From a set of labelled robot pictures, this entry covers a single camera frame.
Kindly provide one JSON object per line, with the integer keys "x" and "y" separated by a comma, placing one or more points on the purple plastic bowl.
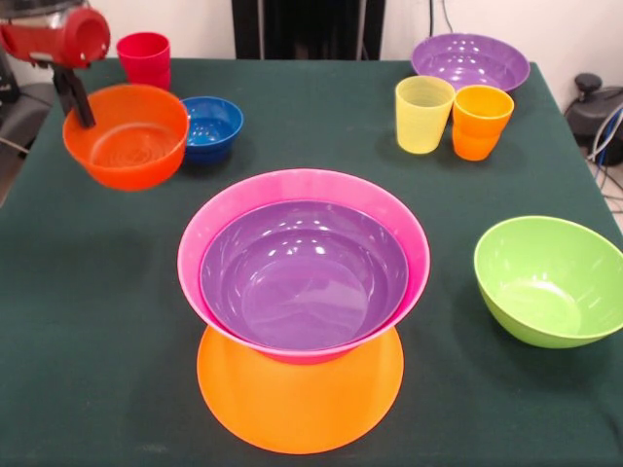
{"x": 467, "y": 65}
{"x": 302, "y": 282}

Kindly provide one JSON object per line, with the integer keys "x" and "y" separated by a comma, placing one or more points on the orange plastic cup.
{"x": 479, "y": 131}

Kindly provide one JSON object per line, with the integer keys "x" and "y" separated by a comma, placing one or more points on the yellow plastic cup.
{"x": 421, "y": 121}

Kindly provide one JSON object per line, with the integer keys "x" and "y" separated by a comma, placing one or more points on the green plastic bowl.
{"x": 535, "y": 287}

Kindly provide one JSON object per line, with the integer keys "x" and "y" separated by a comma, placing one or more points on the dark green table cloth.
{"x": 97, "y": 316}

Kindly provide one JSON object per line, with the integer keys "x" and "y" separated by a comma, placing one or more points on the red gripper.
{"x": 48, "y": 46}

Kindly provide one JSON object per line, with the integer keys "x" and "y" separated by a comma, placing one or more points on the large pink plastic bowl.
{"x": 302, "y": 187}

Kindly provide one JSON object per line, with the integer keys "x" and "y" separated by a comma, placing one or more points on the large orange plastic bowl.
{"x": 302, "y": 408}

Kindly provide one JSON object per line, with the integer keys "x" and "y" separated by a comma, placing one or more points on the small red-orange plastic bowl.
{"x": 131, "y": 170}

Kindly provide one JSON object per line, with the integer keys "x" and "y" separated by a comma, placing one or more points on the red plastic cup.
{"x": 143, "y": 58}

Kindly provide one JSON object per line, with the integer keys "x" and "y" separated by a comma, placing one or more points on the small blue plastic bowl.
{"x": 214, "y": 126}

